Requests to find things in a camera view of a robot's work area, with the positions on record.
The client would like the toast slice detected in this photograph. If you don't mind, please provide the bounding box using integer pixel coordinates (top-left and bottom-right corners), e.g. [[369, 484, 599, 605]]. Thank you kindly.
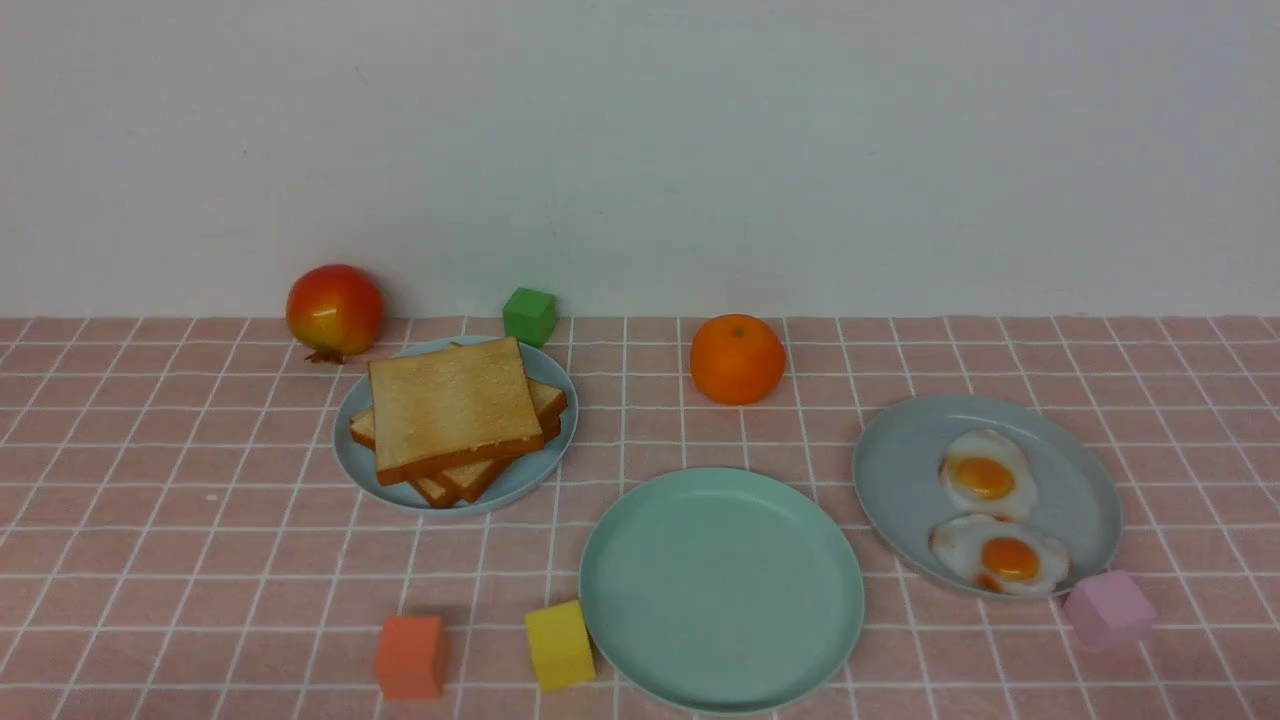
[[410, 455, 522, 509], [349, 379, 568, 450], [367, 337, 545, 486]]

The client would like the fried egg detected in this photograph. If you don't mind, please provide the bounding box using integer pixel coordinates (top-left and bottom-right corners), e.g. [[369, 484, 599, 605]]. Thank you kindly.
[[929, 512, 1073, 596], [938, 428, 1038, 521]]

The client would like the orange tangerine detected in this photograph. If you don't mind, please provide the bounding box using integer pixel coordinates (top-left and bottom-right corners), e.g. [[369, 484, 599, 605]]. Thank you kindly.
[[689, 314, 787, 406]]

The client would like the green foam cube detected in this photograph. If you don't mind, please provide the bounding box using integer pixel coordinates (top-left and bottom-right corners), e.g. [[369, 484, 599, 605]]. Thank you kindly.
[[502, 287, 559, 348]]

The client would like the mint green centre plate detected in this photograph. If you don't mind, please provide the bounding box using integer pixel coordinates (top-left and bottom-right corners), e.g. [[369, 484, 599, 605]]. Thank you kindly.
[[579, 468, 867, 717]]

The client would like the grey blue egg plate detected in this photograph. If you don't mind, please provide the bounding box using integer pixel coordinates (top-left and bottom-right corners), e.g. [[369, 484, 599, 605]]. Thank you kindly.
[[852, 395, 1124, 601]]

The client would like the yellow foam cube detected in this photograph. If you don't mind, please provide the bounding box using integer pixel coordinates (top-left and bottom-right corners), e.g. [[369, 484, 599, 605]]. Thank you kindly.
[[525, 600, 596, 693]]

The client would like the light blue bread plate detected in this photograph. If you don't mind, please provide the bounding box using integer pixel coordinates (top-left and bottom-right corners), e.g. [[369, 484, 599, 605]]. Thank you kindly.
[[333, 336, 579, 519]]

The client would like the red yellow pomegranate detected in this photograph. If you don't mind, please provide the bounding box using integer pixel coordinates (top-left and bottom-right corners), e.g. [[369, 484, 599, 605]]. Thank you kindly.
[[285, 264, 387, 365]]

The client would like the orange foam cube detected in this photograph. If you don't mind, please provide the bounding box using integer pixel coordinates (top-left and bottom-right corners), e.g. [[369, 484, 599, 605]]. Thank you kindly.
[[372, 614, 451, 701]]

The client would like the pink checkered tablecloth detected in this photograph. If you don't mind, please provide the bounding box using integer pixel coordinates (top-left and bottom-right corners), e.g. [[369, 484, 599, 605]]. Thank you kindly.
[[1, 316, 1279, 719]]

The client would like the pink foam cube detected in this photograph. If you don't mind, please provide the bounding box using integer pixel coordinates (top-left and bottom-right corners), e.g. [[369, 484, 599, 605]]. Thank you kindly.
[[1062, 570, 1158, 650]]

